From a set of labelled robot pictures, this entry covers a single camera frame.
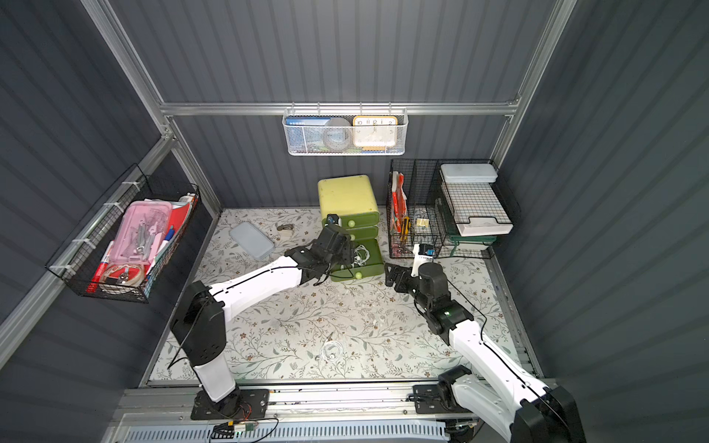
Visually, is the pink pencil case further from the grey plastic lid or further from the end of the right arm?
the end of the right arm

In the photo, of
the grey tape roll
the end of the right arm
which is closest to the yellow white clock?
the grey tape roll

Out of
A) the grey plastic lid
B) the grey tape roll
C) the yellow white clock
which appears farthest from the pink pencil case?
the yellow white clock

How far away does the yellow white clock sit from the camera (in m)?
0.90

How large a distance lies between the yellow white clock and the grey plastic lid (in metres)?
0.53

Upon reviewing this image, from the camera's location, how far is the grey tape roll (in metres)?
0.88

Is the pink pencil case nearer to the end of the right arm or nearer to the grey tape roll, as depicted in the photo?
the grey tape roll

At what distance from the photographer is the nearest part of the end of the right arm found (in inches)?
28.4

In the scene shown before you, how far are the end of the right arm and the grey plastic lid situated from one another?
21.7 inches

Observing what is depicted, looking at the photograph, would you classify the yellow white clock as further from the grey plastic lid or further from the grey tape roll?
the grey plastic lid

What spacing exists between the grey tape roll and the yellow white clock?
0.03 meters

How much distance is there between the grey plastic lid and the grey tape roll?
47cm

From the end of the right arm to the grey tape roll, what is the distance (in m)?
0.45

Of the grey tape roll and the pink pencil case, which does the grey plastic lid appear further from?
the grey tape roll

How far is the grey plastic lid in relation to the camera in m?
1.07
